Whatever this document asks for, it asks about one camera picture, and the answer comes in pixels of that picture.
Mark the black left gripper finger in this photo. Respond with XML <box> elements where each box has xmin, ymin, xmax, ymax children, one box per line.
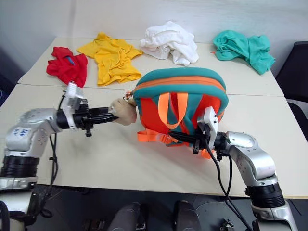
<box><xmin>90</xmin><ymin>114</ymin><xmax>120</xmax><ymax>124</ymax></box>
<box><xmin>88</xmin><ymin>106</ymin><xmax>115</xmax><ymax>116</ymax></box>

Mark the teal green shirt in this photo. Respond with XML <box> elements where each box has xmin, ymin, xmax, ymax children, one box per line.
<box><xmin>210</xmin><ymin>29</ymin><xmax>276</xmax><ymax>76</ymax></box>

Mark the yellow shirt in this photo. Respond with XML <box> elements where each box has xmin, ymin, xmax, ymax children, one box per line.
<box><xmin>76</xmin><ymin>31</ymin><xmax>144</xmax><ymax>87</ymax></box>

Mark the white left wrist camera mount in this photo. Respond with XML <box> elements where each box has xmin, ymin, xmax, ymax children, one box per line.
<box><xmin>60</xmin><ymin>81</ymin><xmax>85</xmax><ymax>132</ymax></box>

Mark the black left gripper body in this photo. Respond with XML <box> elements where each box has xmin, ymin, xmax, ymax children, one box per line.
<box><xmin>72</xmin><ymin>100</ymin><xmax>95</xmax><ymax>138</ymax></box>

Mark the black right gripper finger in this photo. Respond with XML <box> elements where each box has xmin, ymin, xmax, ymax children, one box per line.
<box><xmin>172</xmin><ymin>136</ymin><xmax>196</xmax><ymax>144</ymax></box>
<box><xmin>167</xmin><ymin>130</ymin><xmax>197</xmax><ymax>140</ymax></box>

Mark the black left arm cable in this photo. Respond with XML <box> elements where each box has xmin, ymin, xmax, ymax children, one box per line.
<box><xmin>30</xmin><ymin>132</ymin><xmax>60</xmax><ymax>218</ymax></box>

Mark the black chair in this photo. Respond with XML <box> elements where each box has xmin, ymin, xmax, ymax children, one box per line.
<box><xmin>275</xmin><ymin>40</ymin><xmax>308</xmax><ymax>146</ymax></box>

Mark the red shirt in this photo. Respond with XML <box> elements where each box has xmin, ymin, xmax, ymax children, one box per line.
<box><xmin>46</xmin><ymin>46</ymin><xmax>89</xmax><ymax>88</ymax></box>

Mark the beige plush pendant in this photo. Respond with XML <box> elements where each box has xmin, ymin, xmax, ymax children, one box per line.
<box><xmin>108</xmin><ymin>97</ymin><xmax>138</xmax><ymax>126</ymax></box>

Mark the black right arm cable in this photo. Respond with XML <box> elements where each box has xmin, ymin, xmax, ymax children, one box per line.
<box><xmin>203</xmin><ymin>138</ymin><xmax>254</xmax><ymax>231</ymax></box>

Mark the white shirt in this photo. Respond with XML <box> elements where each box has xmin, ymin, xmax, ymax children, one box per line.
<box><xmin>139</xmin><ymin>21</ymin><xmax>200</xmax><ymax>67</ymax></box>

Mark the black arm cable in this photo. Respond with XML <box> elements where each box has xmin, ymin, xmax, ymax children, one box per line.
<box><xmin>203</xmin><ymin>138</ymin><xmax>254</xmax><ymax>231</ymax></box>
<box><xmin>30</xmin><ymin>132</ymin><xmax>60</xmax><ymax>218</ymax></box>

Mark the dark rounded shape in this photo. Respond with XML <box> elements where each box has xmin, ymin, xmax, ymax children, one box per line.
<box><xmin>107</xmin><ymin>201</ymin><xmax>145</xmax><ymax>231</ymax></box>
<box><xmin>173</xmin><ymin>200</ymin><xmax>202</xmax><ymax>231</ymax></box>

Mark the orange and teal backpack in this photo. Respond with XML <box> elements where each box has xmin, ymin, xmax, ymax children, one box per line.
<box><xmin>132</xmin><ymin>67</ymin><xmax>229</xmax><ymax>160</ymax></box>

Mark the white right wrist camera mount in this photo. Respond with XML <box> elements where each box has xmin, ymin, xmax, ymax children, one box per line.
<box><xmin>196</xmin><ymin>105</ymin><xmax>220</xmax><ymax>151</ymax></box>

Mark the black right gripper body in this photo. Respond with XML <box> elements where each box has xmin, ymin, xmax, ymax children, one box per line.
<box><xmin>192</xmin><ymin>121</ymin><xmax>211</xmax><ymax>155</ymax></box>

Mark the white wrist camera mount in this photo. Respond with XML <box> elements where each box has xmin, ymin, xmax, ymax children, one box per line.
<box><xmin>196</xmin><ymin>105</ymin><xmax>220</xmax><ymax>151</ymax></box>
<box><xmin>60</xmin><ymin>81</ymin><xmax>85</xmax><ymax>132</ymax></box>

